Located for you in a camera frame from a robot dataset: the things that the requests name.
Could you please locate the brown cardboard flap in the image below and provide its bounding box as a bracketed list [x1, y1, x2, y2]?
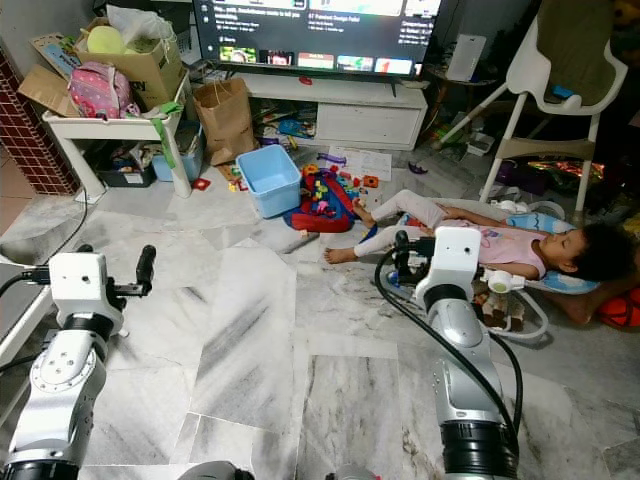
[17, 65, 73, 118]

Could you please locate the white high chair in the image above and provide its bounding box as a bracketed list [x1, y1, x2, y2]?
[435, 0, 631, 216]

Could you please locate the grey left robot leg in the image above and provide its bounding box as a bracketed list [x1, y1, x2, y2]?
[180, 462, 256, 480]

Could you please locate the blue storage bin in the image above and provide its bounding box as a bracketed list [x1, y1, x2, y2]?
[150, 150, 201, 183]

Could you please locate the white plastic bag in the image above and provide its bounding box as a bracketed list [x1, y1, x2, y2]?
[105, 5, 176, 51]

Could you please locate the brown paper bag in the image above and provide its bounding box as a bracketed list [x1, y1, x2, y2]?
[192, 78, 258, 166]

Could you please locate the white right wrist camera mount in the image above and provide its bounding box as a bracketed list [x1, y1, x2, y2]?
[432, 226, 482, 291]

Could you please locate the colourful picture box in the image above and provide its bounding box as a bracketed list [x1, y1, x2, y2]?
[30, 33, 81, 79]

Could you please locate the child in pink clothes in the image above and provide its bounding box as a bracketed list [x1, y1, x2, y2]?
[325, 190, 633, 283]

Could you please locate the white router box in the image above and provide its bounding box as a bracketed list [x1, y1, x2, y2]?
[445, 35, 488, 83]

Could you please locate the black storage box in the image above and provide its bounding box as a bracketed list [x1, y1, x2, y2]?
[100, 165, 156, 188]

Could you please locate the red round cushion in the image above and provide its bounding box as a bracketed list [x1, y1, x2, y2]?
[598, 288, 640, 329]

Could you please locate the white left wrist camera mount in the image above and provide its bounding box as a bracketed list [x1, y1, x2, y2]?
[50, 252, 109, 319]

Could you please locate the white television cabinet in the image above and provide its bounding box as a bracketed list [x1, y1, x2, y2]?
[240, 72, 429, 151]

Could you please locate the open cardboard box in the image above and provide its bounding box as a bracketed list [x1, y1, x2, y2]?
[75, 18, 186, 109]

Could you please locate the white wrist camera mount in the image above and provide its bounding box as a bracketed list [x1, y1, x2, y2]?
[50, 252, 109, 319]
[432, 226, 482, 291]

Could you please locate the white framed grey panel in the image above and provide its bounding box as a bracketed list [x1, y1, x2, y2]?
[0, 255, 51, 366]

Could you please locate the green ball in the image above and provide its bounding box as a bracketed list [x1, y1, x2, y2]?
[86, 26, 126, 56]

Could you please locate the red blue toy bag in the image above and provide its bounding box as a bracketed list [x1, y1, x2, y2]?
[285, 168, 361, 233]

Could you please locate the white low table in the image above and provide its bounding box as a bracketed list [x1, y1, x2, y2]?
[43, 75, 193, 201]

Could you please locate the blue white baby bouncer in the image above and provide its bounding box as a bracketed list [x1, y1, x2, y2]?
[395, 200, 593, 343]

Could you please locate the pink backpack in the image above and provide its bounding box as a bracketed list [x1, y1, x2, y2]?
[68, 62, 141, 119]

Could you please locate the blue plastic tub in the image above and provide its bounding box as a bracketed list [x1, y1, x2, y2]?
[236, 144, 303, 219]

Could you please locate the white paper sheet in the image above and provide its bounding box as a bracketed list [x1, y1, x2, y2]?
[325, 148, 393, 181]

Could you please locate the flat screen television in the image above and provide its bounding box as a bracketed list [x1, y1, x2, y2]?
[192, 0, 446, 80]

